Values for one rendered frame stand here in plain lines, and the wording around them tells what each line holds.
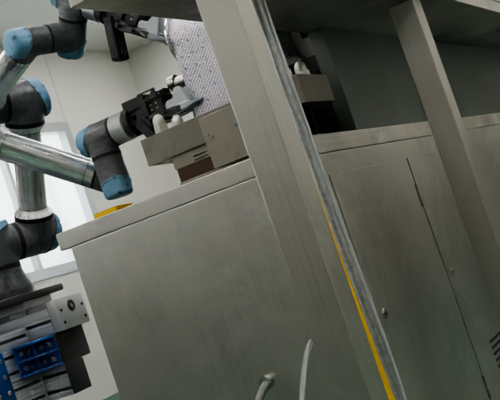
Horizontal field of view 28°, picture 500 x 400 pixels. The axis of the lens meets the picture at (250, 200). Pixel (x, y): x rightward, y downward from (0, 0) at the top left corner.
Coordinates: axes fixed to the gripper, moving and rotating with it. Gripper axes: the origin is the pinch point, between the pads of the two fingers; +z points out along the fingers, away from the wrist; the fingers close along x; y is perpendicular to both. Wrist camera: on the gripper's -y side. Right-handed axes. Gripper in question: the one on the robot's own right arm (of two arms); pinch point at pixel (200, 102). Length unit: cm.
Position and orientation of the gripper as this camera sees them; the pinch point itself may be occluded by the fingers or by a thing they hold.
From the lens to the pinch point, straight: 233.9
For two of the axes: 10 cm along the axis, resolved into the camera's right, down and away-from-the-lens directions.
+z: 8.3, -3.1, -4.6
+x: 4.5, -1.1, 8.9
